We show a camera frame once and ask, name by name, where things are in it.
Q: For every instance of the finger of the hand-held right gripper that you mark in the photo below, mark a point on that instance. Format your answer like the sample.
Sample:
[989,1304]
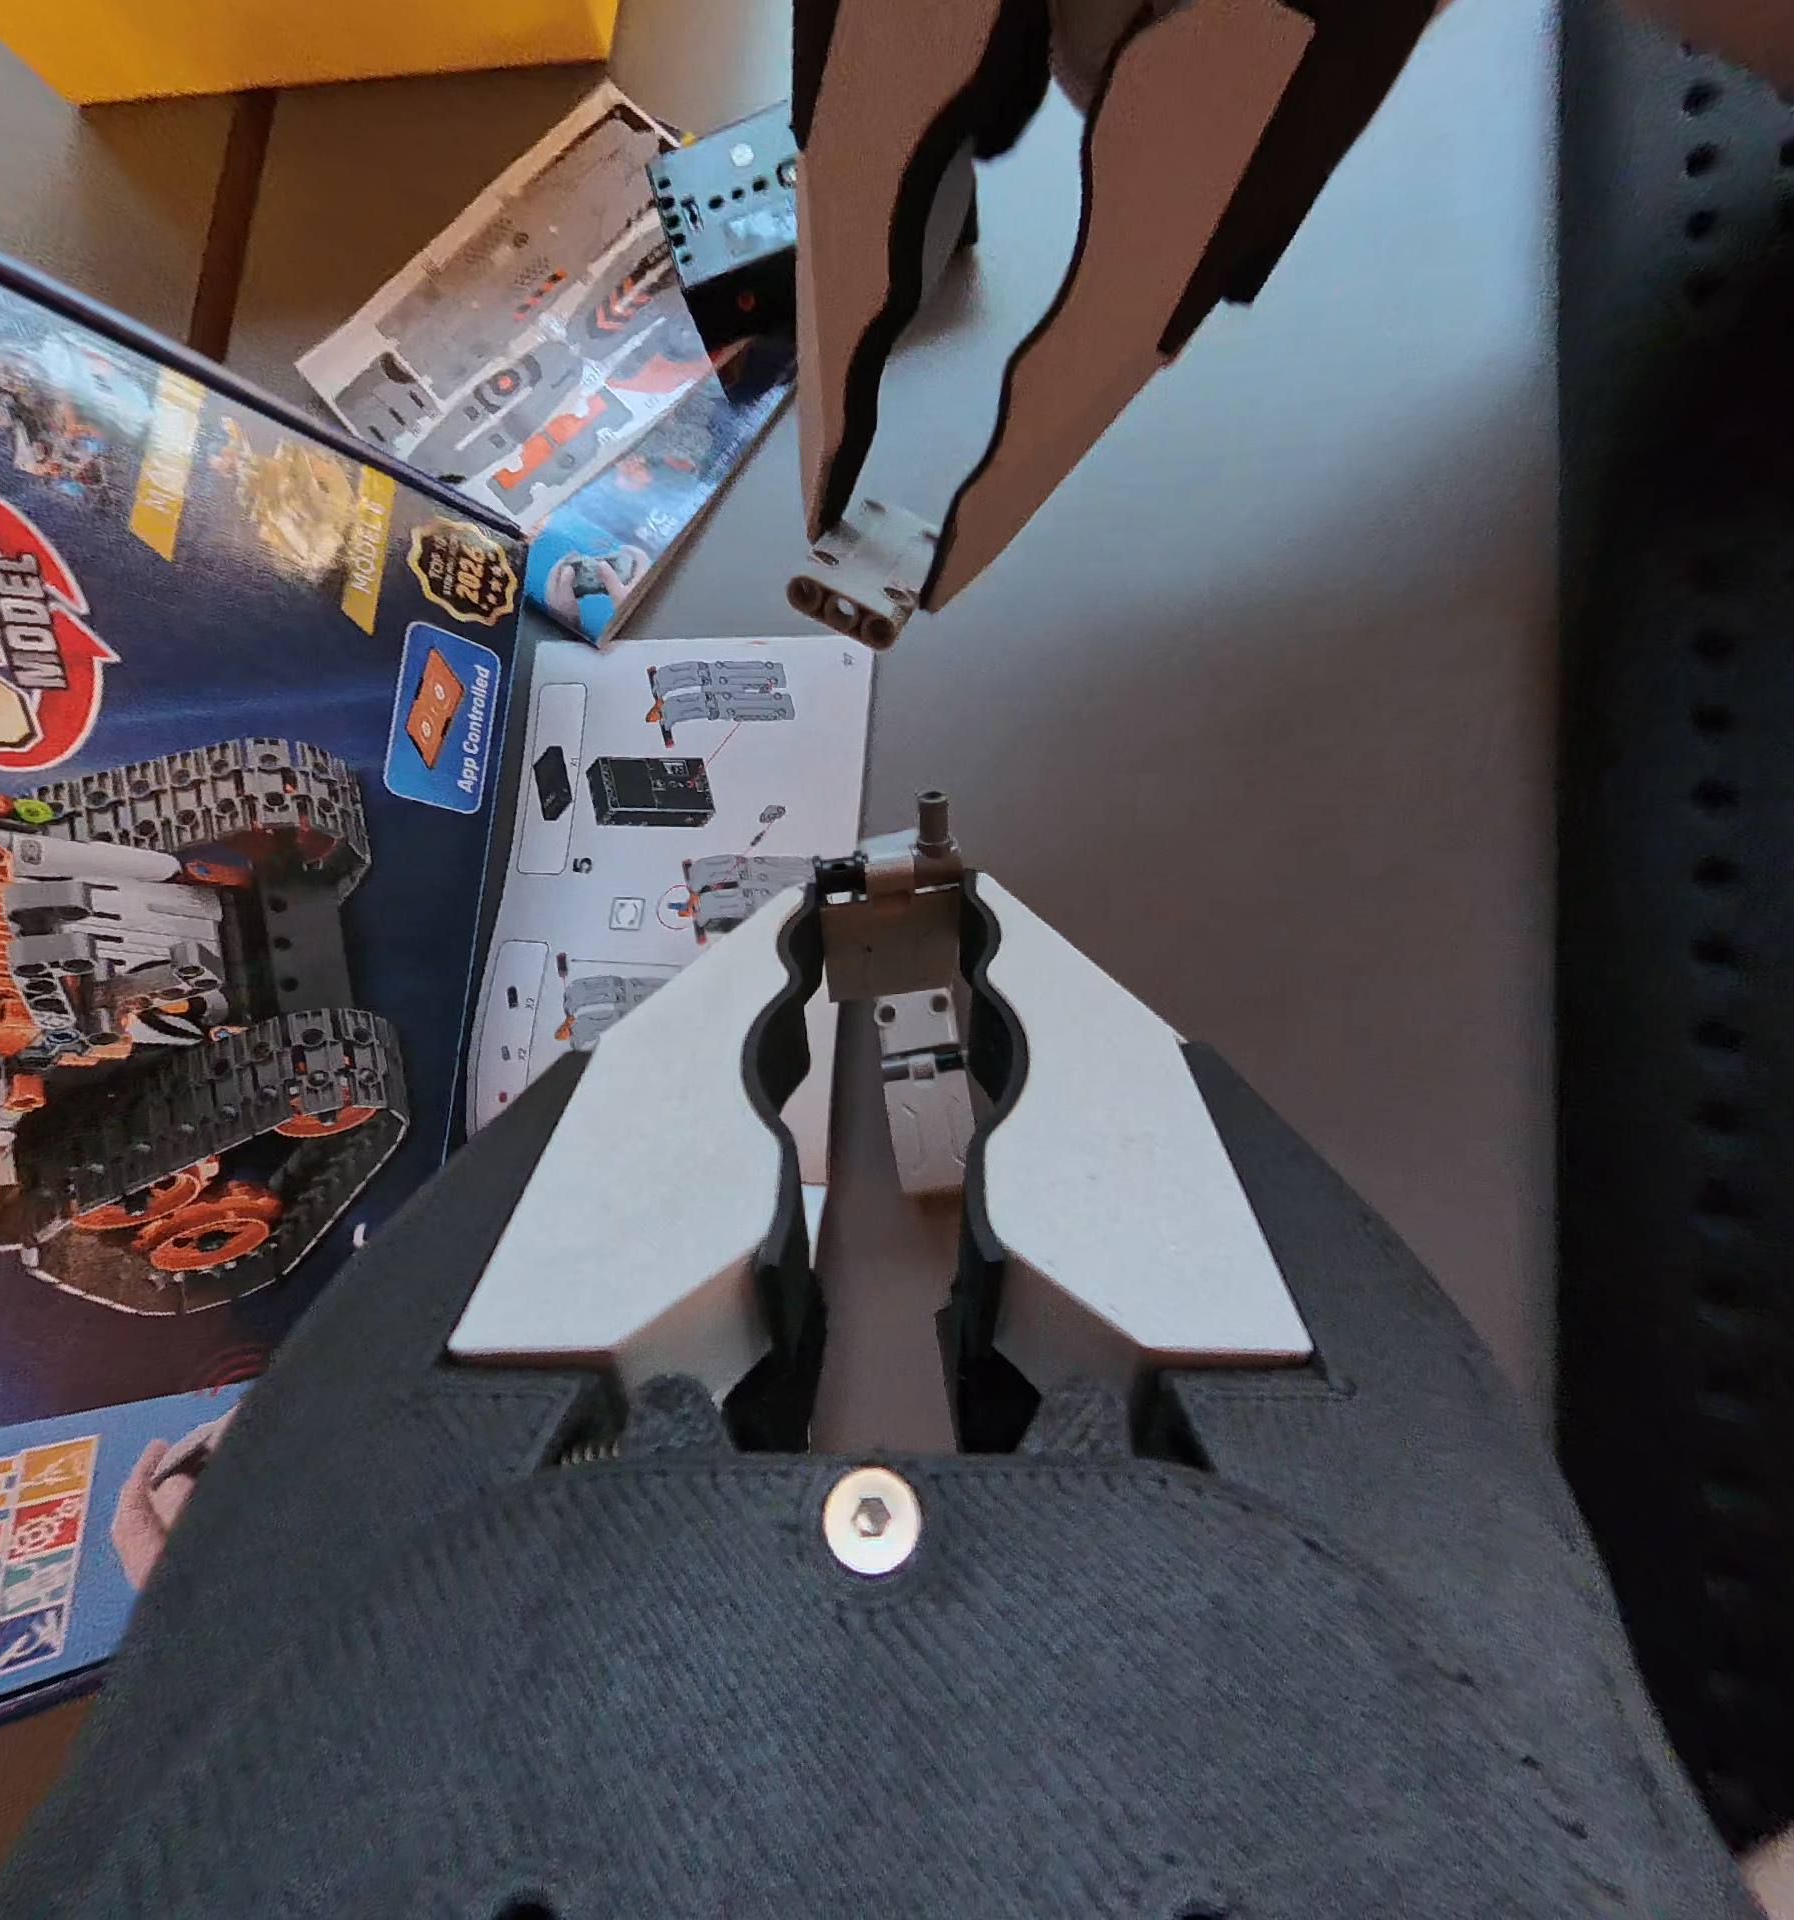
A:
[882,180]
[1168,195]

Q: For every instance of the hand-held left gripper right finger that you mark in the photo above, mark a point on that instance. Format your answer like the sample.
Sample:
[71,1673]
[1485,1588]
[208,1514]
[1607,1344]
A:
[1137,1200]

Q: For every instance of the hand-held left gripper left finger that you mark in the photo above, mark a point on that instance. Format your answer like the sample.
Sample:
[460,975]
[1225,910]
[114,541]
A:
[611,1200]

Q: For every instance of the grey hinged panel assembly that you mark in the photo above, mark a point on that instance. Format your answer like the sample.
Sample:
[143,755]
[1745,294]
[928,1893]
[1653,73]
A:
[891,946]

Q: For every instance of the small grey connector piece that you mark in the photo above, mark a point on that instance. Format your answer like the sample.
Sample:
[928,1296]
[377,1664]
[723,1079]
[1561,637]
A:
[859,578]

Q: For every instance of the grey desk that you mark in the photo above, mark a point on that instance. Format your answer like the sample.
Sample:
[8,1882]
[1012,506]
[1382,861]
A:
[1288,676]

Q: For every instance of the black battery box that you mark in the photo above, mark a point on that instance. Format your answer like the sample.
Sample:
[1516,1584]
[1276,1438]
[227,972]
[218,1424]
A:
[717,224]

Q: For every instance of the colourful instruction booklet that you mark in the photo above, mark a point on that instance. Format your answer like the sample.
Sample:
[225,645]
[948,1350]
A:
[463,300]

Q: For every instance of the open instruction booklet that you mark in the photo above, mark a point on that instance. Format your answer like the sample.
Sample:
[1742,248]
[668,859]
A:
[779,779]

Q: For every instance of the yellow plastic bin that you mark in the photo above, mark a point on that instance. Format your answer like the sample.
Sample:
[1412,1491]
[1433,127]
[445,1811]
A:
[313,45]

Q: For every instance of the blue robot kit box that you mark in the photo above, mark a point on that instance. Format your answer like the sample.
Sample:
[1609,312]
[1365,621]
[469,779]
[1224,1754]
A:
[163,751]

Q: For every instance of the black perforated panel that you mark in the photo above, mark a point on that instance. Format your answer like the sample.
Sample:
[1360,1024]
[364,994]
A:
[1708,901]

